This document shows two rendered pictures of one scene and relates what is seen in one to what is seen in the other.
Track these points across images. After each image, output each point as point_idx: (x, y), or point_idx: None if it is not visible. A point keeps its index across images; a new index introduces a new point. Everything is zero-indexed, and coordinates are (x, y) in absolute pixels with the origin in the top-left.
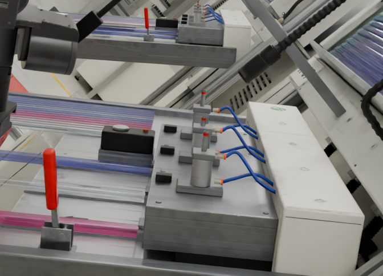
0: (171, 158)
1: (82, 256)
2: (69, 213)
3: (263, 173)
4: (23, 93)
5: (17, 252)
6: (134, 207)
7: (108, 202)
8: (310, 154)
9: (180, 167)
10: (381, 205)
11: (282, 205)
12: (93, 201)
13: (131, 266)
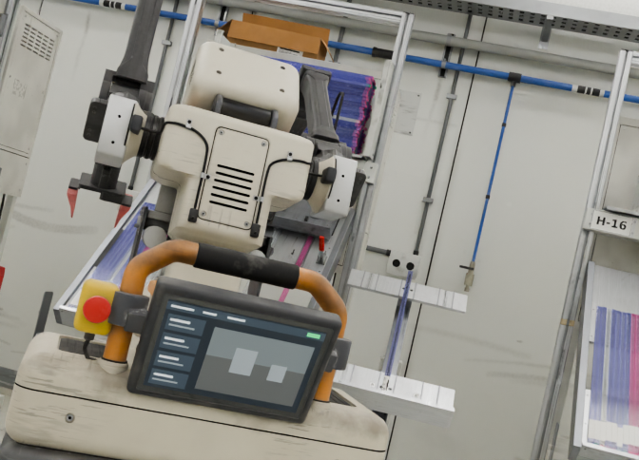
0: (280, 212)
1: (334, 253)
2: (288, 253)
3: None
4: (102, 249)
5: (330, 266)
6: (283, 236)
7: (278, 241)
8: None
9: (292, 212)
10: None
11: None
12: (276, 245)
13: (340, 243)
